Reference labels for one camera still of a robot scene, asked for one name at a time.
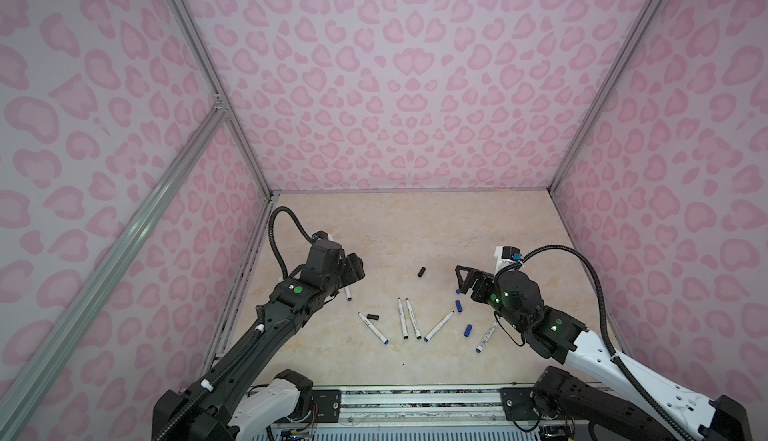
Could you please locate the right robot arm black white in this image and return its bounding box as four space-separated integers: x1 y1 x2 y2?
455 266 753 440

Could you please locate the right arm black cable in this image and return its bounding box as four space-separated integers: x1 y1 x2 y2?
509 244 697 441

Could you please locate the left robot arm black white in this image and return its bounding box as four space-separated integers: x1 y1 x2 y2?
151 239 365 440

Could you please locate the white marker centre right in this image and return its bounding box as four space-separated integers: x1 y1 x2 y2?
406 298 422 340

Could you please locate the white marker far right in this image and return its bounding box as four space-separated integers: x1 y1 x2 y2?
475 321 499 353

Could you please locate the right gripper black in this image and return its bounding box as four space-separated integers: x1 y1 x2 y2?
452 265 529 334

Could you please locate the white marker centre left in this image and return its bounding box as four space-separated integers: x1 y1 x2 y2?
397 298 409 340

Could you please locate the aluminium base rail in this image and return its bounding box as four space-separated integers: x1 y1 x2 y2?
227 382 685 441

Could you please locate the white marker blue tip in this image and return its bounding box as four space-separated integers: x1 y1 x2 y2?
423 311 454 342

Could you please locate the aluminium frame strut diagonal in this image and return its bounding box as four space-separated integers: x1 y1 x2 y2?
1 105 228 440

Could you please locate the white marker blue end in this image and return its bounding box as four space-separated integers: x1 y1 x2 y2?
358 312 389 345

